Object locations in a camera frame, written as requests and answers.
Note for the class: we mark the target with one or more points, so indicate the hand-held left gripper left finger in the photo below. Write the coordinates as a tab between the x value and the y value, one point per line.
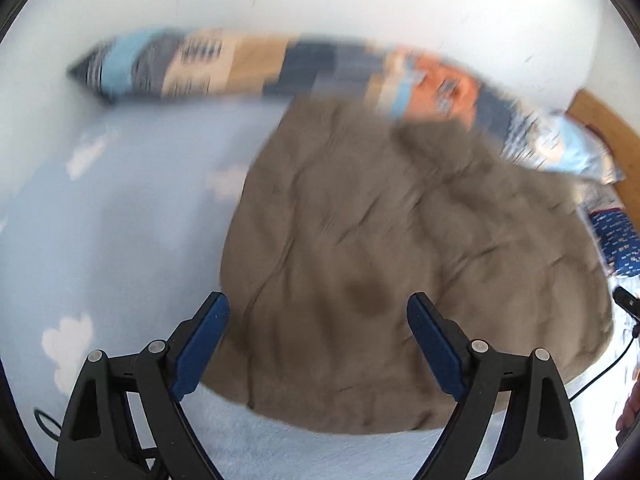
200	347

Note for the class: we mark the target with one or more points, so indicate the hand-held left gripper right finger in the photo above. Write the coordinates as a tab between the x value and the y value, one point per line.
434	345

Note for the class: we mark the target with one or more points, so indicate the brown quilted garment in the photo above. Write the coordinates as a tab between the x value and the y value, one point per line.
400	240

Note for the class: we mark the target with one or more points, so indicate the person's right hand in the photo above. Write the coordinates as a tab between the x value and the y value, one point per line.
631	412

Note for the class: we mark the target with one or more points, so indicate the light blue cloud blanket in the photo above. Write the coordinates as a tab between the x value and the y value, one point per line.
120	240

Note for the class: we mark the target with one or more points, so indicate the small black device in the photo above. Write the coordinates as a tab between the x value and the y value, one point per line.
626	301

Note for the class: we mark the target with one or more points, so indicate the dark blue patterned cloth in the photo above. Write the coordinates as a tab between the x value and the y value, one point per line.
620	242

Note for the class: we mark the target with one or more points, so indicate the light blue pillow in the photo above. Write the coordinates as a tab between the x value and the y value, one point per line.
580	147

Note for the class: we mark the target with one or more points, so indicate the patchwork bolster pillow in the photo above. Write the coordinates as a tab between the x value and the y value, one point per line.
260	62

